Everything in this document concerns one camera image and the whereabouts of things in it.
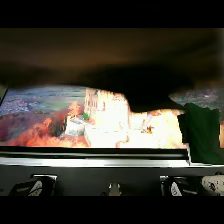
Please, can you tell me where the silver frame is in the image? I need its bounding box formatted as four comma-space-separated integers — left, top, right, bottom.
0, 150, 224, 197

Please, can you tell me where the brown garment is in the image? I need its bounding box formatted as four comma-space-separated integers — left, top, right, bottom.
0, 27, 224, 114

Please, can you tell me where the dark green garment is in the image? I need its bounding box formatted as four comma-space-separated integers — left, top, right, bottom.
177, 102, 224, 165

